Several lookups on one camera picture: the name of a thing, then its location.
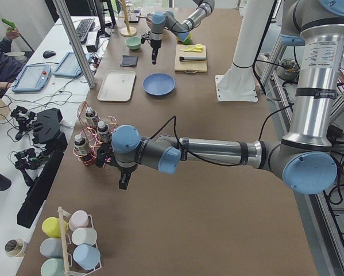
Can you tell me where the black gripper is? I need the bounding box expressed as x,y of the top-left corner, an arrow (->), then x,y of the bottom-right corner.
95,144 -> 138,190
141,32 -> 163,65

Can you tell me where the blue round plate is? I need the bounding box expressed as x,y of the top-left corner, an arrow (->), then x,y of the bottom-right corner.
142,73 -> 176,97

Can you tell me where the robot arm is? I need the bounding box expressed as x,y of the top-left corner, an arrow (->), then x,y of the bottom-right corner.
95,1 -> 344,194
141,0 -> 215,65

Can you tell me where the person hand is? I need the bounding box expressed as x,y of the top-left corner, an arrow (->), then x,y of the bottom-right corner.
5,27 -> 20,40

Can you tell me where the grey folded cloth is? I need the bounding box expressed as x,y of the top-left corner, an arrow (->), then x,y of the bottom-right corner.
120,55 -> 138,67

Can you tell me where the tea bottle left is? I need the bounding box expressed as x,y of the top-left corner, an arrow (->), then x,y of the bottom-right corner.
74,134 -> 92,164

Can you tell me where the tea bottle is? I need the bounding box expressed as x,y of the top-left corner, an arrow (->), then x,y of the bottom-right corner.
74,134 -> 92,164
85,106 -> 99,128
96,121 -> 114,143

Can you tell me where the tea bottle front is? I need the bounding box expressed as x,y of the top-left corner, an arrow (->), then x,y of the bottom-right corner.
96,121 -> 114,143

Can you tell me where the mint green bowl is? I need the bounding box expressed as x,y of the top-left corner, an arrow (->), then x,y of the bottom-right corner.
125,36 -> 141,51

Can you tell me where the wooden stand round base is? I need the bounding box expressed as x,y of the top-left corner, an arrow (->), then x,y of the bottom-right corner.
118,0 -> 137,37

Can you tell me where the wooden cutting board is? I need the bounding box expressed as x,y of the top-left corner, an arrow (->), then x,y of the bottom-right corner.
174,44 -> 207,73

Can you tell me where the pink ice bucket bowl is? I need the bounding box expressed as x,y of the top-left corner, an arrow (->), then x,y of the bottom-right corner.
146,13 -> 154,29

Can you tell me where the tea bottle right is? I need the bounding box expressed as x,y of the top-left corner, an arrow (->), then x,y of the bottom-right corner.
85,106 -> 99,128

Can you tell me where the yellow plastic knife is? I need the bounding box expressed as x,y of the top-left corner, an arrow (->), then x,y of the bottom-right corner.
179,48 -> 202,52

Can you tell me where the cream rabbit tray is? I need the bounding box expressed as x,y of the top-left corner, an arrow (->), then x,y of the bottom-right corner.
97,70 -> 136,102

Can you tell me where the black gripper stand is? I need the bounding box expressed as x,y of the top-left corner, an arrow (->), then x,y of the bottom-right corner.
15,108 -> 68,228

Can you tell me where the pink cup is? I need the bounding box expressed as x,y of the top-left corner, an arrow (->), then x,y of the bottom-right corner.
68,210 -> 88,231

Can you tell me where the black keyboard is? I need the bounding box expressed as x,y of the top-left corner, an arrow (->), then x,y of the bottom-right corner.
75,18 -> 95,44

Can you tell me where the white cup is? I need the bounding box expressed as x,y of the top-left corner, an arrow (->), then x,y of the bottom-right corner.
71,228 -> 98,246

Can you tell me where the right blue teach pendant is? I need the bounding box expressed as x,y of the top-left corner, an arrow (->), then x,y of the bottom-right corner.
53,52 -> 82,78

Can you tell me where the blue teach pendant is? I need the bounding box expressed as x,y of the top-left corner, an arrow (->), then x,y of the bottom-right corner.
11,64 -> 51,93
53,52 -> 82,78

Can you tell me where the yellow cup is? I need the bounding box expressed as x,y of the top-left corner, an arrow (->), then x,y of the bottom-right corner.
41,217 -> 61,238

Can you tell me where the left blue teach pendant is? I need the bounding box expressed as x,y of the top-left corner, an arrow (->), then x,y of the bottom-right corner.
11,64 -> 51,93

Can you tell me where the light blue cup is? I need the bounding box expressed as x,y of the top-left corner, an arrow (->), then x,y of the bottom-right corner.
73,244 -> 101,270

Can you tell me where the black computer mouse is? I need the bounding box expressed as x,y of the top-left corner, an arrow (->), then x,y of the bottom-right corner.
42,50 -> 56,59

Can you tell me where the grey cup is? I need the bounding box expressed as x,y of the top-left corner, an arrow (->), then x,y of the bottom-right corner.
40,238 -> 63,258

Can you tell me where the mint green cup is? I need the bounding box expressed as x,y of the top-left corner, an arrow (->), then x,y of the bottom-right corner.
40,258 -> 64,276

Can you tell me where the tape roll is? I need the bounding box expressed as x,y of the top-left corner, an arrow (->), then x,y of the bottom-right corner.
5,238 -> 29,257

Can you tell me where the copper wire bottle rack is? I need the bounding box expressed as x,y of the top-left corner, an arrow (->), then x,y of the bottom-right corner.
73,101 -> 118,166

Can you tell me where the white wire cup rack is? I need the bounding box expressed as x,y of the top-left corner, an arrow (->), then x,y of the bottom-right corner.
57,206 -> 102,275

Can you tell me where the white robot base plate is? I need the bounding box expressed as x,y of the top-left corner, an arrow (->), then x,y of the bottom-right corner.
215,74 -> 258,102

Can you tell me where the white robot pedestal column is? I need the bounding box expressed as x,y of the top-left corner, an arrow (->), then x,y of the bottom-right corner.
219,0 -> 279,102

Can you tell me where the aluminium frame post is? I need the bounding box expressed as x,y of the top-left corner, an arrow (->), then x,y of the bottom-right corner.
53,0 -> 96,89

